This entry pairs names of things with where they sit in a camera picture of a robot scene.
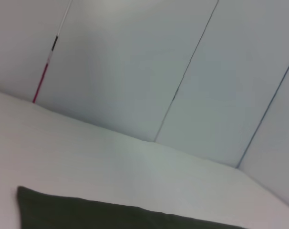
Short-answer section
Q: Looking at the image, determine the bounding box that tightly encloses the dark green shirt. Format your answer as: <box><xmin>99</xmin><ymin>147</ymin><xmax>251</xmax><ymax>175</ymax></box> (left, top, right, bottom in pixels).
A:
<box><xmin>17</xmin><ymin>186</ymin><xmax>251</xmax><ymax>229</ymax></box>

